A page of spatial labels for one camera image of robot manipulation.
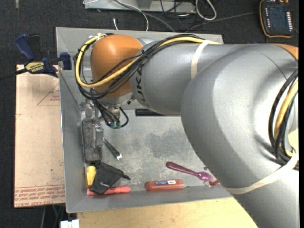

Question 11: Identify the brown cardboard board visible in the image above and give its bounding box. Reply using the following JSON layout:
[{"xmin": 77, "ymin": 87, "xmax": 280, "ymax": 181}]
[{"xmin": 14, "ymin": 64, "xmax": 66, "ymax": 209}]

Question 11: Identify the dark grey flat block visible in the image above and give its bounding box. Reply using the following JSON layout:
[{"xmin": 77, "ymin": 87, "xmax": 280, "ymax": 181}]
[{"xmin": 81, "ymin": 119, "xmax": 103, "ymax": 164}]

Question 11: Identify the yellow plastic cup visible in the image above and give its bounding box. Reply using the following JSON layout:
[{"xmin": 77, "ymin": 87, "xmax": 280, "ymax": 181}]
[{"xmin": 85, "ymin": 165, "xmax": 97, "ymax": 189}]

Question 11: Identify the red-brown flat block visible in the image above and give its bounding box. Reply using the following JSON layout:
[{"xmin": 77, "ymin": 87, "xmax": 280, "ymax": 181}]
[{"xmin": 144, "ymin": 179, "xmax": 185, "ymax": 192}]

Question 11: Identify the black cloth pouch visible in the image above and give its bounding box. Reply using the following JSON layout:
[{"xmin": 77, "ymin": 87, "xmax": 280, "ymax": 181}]
[{"xmin": 90, "ymin": 161, "xmax": 131, "ymax": 195}]

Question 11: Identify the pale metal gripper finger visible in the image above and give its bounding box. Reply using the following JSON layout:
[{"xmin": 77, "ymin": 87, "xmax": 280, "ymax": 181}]
[{"xmin": 95, "ymin": 128, "xmax": 123, "ymax": 161}]

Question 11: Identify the pink-red marker pen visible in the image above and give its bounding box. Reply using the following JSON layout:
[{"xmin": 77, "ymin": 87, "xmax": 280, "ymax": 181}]
[{"xmin": 87, "ymin": 186, "xmax": 132, "ymax": 197}]

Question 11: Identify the purple plastic fork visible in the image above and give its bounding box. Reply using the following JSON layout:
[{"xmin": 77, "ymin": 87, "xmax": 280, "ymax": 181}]
[{"xmin": 165, "ymin": 161, "xmax": 215, "ymax": 182}]

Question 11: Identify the grey metal bin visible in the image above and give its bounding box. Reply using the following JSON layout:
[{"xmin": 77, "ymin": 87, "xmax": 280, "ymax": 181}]
[{"xmin": 56, "ymin": 27, "xmax": 235, "ymax": 214}]

